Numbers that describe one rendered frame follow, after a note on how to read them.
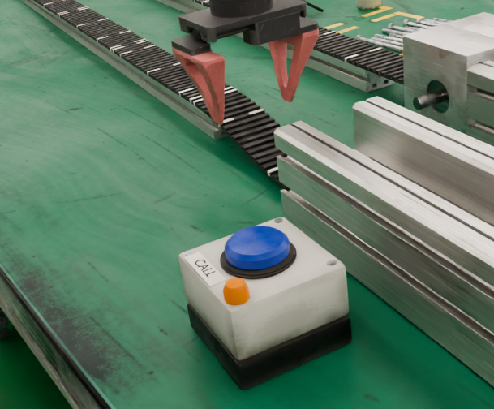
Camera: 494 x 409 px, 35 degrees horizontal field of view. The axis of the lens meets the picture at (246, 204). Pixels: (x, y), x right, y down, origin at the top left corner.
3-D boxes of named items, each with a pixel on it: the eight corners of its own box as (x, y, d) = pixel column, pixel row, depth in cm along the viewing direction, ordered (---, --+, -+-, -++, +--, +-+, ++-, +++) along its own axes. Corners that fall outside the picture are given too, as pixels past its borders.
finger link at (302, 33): (325, 103, 75) (319, 6, 71) (263, 124, 72) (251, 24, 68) (287, 87, 80) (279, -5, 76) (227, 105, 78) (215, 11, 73)
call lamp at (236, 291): (220, 296, 45) (216, 278, 45) (242, 286, 46) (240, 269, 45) (231, 308, 44) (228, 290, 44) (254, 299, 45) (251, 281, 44)
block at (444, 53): (384, 135, 77) (380, 41, 73) (482, 101, 81) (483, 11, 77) (444, 165, 70) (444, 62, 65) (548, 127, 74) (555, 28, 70)
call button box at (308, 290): (190, 327, 53) (174, 248, 50) (311, 277, 57) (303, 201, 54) (242, 393, 47) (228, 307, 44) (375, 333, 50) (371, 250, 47)
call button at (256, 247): (217, 263, 50) (212, 236, 49) (272, 242, 51) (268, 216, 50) (246, 292, 46) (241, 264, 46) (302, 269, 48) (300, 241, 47)
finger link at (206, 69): (281, 118, 73) (272, 19, 69) (214, 139, 70) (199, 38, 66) (245, 100, 78) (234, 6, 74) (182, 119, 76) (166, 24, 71)
